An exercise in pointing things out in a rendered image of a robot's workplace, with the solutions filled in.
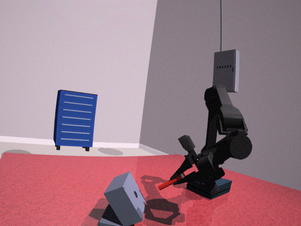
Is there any red peg with white band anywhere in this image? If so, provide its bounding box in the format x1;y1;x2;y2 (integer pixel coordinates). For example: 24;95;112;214
158;173;186;190

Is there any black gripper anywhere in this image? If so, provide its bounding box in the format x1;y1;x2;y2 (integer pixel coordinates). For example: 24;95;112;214
170;135;226;197

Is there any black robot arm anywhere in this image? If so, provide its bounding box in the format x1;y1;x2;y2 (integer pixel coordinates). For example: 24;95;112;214
197;85;253;181

